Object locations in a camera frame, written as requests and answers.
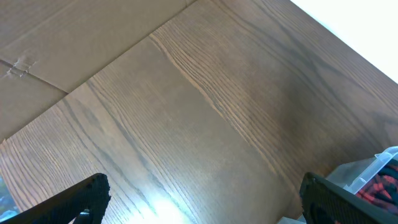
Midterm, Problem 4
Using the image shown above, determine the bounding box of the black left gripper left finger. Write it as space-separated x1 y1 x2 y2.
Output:
4 173 111 224

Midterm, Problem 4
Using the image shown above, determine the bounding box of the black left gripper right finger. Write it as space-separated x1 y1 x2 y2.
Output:
299 172 397 224

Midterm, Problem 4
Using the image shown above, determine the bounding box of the red navy plaid shirt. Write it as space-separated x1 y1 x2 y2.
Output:
356 159 397 215

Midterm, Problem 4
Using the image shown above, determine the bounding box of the clear plastic storage bin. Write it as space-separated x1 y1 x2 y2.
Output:
278 146 397 224

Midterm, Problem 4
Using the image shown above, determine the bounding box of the brown cardboard sheet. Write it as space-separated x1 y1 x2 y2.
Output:
1 0 190 139

